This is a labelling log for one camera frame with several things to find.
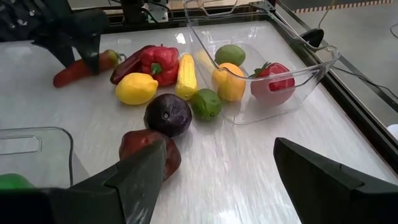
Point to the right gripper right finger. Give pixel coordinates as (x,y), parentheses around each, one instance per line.
(342,196)

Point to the bright red leafed apple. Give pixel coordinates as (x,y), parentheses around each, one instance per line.
(273,90)

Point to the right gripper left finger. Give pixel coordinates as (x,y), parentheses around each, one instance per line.
(93,202)

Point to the dark red apple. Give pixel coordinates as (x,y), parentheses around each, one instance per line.
(133,141)

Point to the green bell pepper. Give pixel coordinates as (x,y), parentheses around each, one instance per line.
(14,182)

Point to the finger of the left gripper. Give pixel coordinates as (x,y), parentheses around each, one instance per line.
(91,53)
(60,53)

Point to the orange fruit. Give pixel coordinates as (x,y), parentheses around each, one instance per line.
(230,84)

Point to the yellow corn cob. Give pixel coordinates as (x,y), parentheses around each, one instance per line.
(186,77)

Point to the dark red long pepper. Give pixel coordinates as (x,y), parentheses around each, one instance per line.
(127,68)

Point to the dark purple plum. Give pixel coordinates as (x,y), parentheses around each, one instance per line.
(168,115)

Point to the red bell pepper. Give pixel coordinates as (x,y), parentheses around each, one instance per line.
(164,59)

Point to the orange-red carrot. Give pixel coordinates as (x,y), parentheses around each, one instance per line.
(66,76)

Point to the green lime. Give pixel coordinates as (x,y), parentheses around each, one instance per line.
(206,104)
(230,55)

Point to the yellow lemon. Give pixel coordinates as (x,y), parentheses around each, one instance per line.
(136,89)

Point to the black frame clamp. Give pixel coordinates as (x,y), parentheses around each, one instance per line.
(312,37)

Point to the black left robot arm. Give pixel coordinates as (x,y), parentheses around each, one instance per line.
(15,18)

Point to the clear plastic bin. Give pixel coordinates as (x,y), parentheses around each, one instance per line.
(236,115)
(46,161)

